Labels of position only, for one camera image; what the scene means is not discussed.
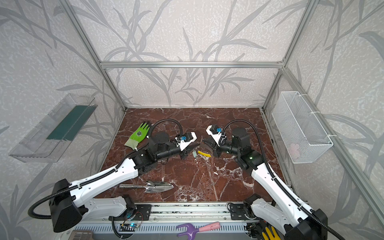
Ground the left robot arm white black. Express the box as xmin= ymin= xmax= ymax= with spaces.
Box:
xmin=28 ymin=120 xmax=199 ymax=233

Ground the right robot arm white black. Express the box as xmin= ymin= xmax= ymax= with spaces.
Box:
xmin=203 ymin=125 xmax=343 ymax=240

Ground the silver garden trowel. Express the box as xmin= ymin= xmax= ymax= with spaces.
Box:
xmin=119 ymin=181 xmax=174 ymax=194

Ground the green work glove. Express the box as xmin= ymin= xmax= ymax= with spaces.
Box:
xmin=125 ymin=122 xmax=151 ymax=150

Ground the purple pink garden fork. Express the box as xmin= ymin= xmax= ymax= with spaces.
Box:
xmin=176 ymin=222 xmax=221 ymax=240

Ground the small green circuit board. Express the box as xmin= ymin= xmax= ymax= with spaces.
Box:
xmin=121 ymin=223 xmax=141 ymax=232

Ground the yellow black glove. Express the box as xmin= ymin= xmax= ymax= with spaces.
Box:
xmin=256 ymin=220 xmax=285 ymax=240

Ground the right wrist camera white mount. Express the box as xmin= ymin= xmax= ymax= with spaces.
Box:
xmin=206 ymin=124 xmax=227 ymax=147

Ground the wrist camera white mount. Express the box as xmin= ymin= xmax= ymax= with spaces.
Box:
xmin=175 ymin=132 xmax=197 ymax=151
xmin=206 ymin=124 xmax=227 ymax=147

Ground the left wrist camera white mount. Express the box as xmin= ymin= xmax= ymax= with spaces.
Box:
xmin=175 ymin=132 xmax=197 ymax=151

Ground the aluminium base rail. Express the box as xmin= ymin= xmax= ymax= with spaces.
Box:
xmin=61 ymin=201 xmax=317 ymax=224

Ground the white wire basket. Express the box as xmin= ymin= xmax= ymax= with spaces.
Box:
xmin=272 ymin=91 xmax=334 ymax=164

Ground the clear plastic wall tray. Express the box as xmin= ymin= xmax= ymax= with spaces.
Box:
xmin=9 ymin=94 xmax=98 ymax=163

